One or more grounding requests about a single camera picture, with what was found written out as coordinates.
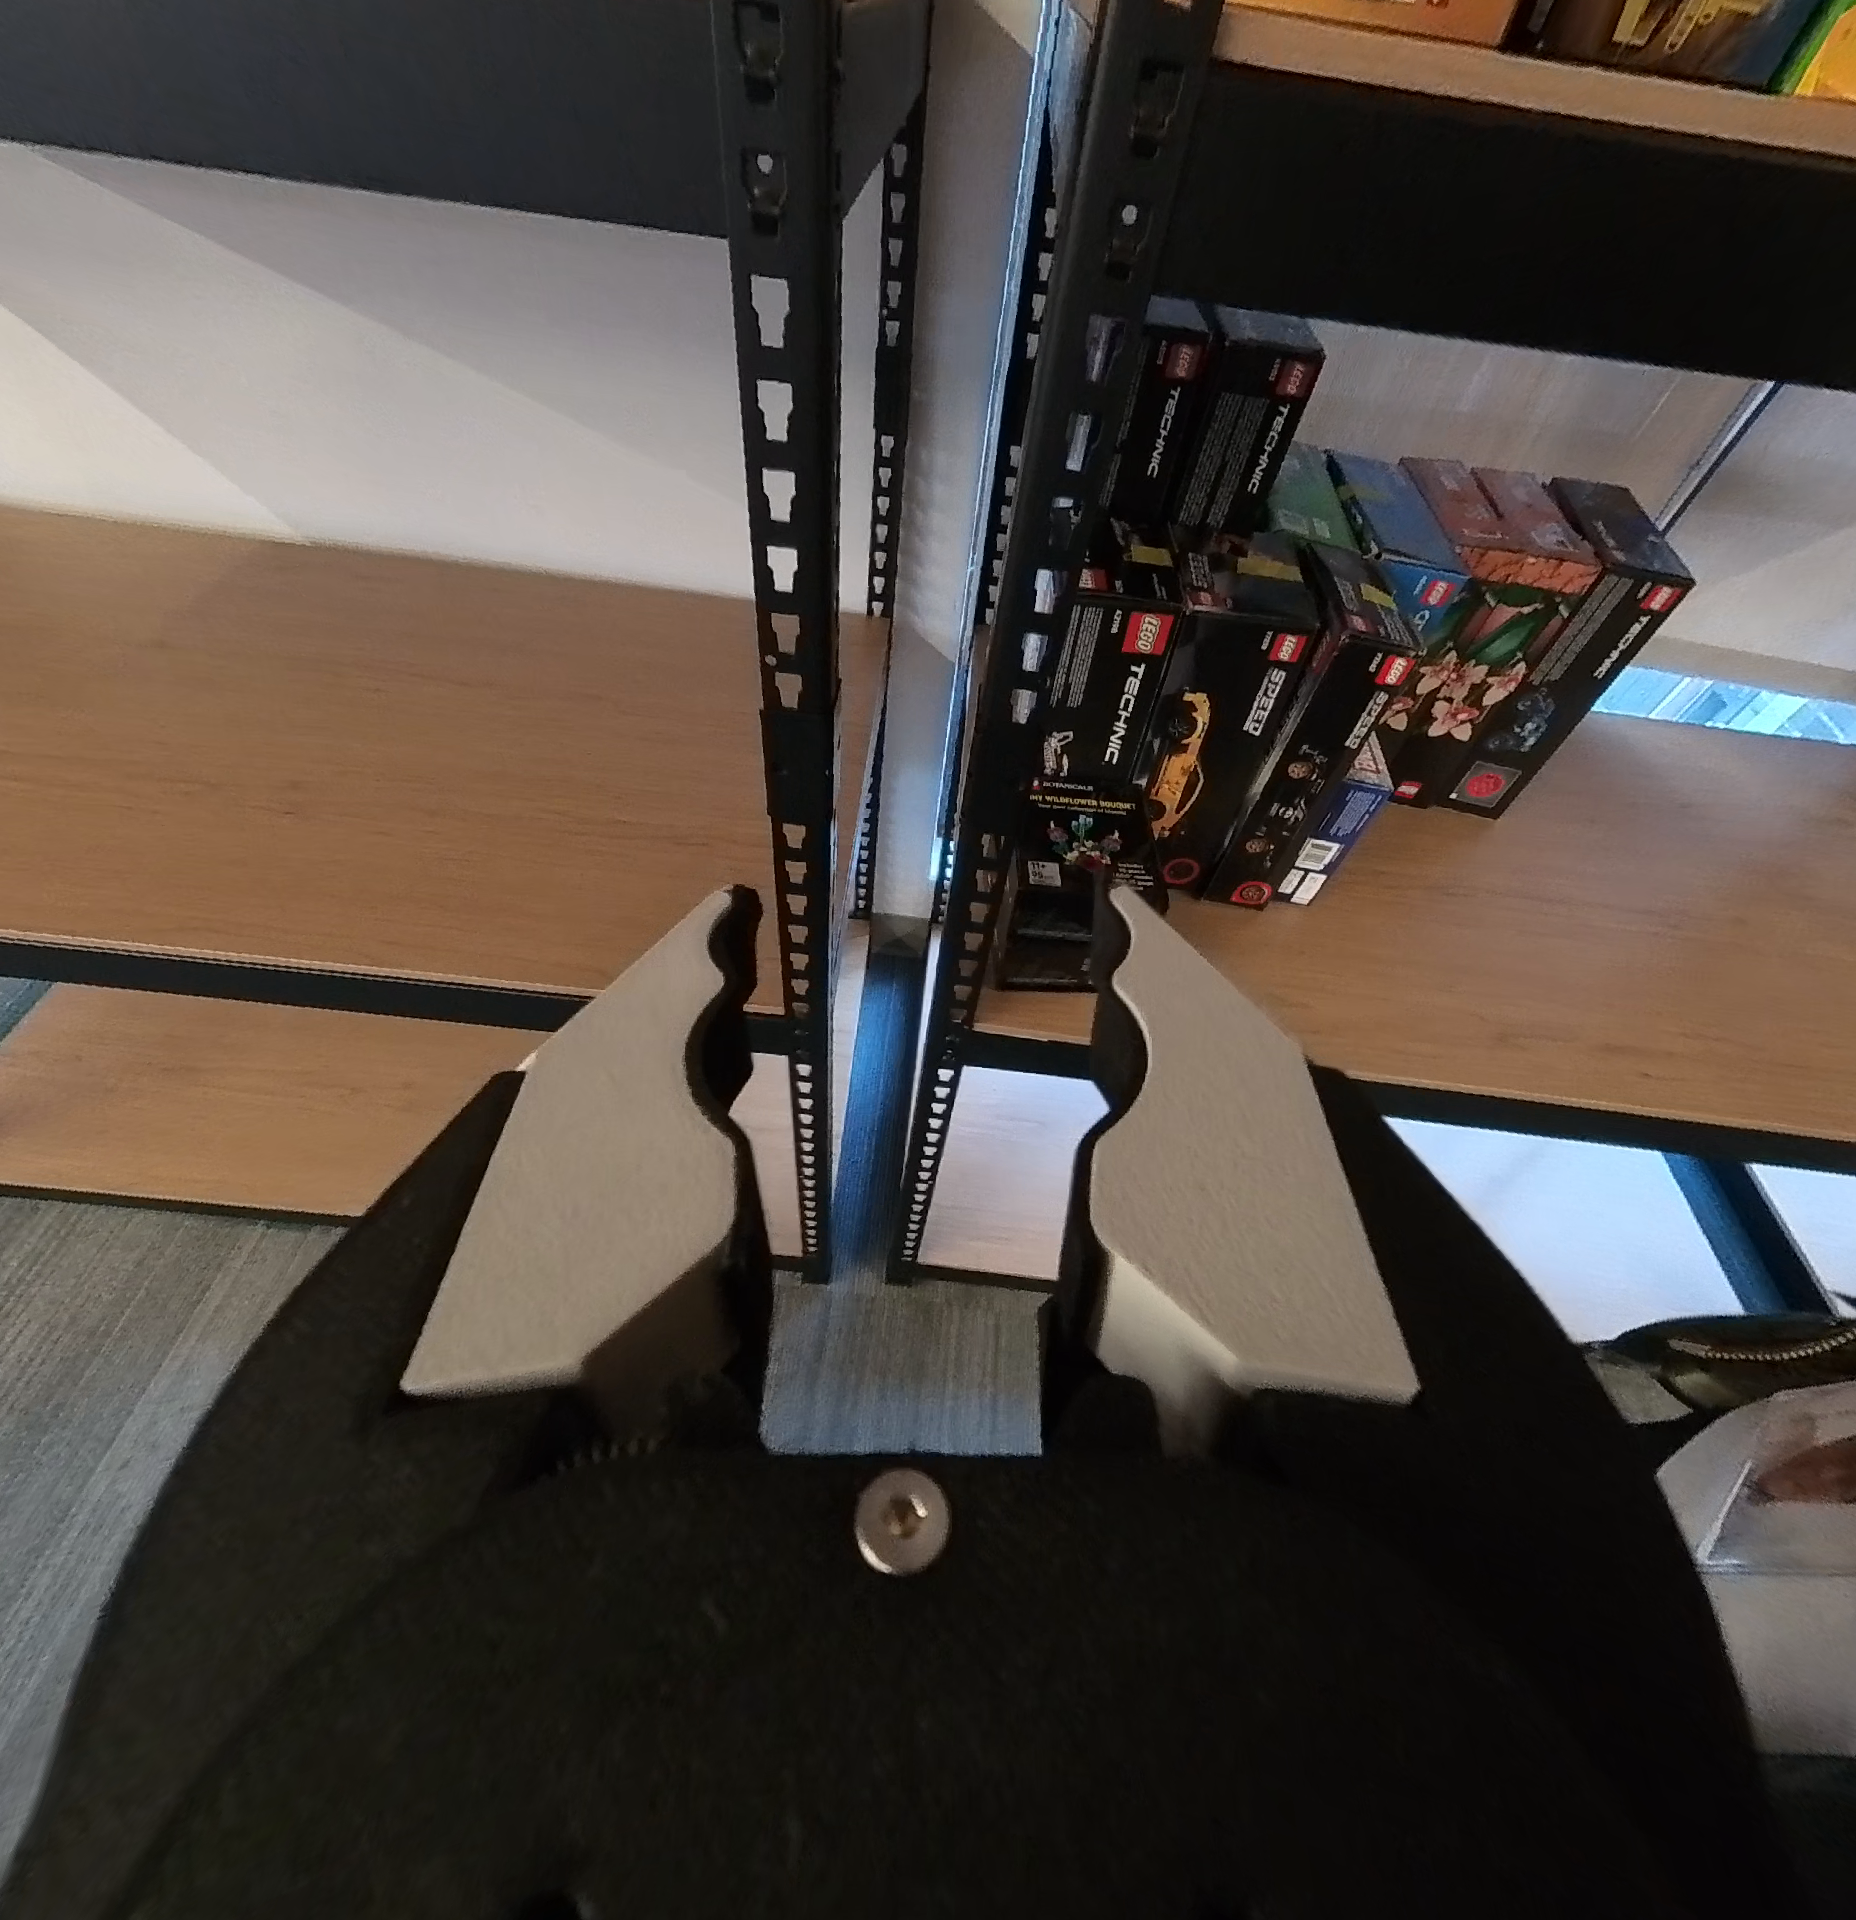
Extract row of colourful toy boxes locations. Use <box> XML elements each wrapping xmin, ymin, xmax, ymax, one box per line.
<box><xmin>1213</xmin><ymin>0</ymin><xmax>1856</xmax><ymax>110</ymax></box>

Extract black rack bare wooden shelves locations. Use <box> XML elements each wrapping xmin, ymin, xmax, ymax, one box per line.
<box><xmin>0</xmin><ymin>0</ymin><xmax>930</xmax><ymax>1291</ymax></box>

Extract person's dark jacket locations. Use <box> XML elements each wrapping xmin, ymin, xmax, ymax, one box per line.
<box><xmin>1590</xmin><ymin>1307</ymin><xmax>1856</xmax><ymax>1426</ymax></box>

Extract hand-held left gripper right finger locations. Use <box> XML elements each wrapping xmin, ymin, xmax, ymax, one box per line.
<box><xmin>1047</xmin><ymin>882</ymin><xmax>1425</xmax><ymax>1454</ymax></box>

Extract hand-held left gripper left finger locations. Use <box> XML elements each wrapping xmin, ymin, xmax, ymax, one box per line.
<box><xmin>399</xmin><ymin>882</ymin><xmax>769</xmax><ymax>1449</ymax></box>

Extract black shelving rack with goods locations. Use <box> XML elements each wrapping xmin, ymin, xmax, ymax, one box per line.
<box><xmin>890</xmin><ymin>0</ymin><xmax>1856</xmax><ymax>1291</ymax></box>

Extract row of dark toy boxes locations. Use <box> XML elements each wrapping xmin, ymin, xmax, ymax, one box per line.
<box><xmin>994</xmin><ymin>291</ymin><xmax>1485</xmax><ymax>991</ymax></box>

